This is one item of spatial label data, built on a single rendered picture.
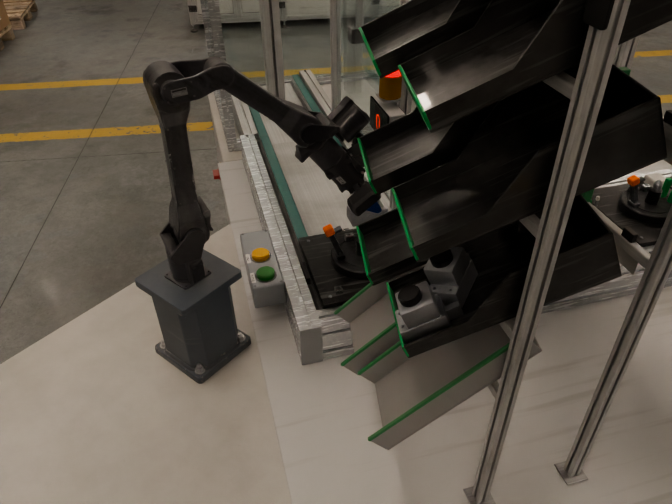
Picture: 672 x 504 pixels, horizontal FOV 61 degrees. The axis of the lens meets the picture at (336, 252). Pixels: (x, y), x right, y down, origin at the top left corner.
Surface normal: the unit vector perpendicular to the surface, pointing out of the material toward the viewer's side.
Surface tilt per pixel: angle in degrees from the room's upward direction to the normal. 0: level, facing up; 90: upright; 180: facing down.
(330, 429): 0
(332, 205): 0
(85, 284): 0
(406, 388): 45
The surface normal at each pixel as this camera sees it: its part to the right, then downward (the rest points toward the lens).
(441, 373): -0.71, -0.52
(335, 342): 0.26, 0.59
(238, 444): -0.01, -0.79
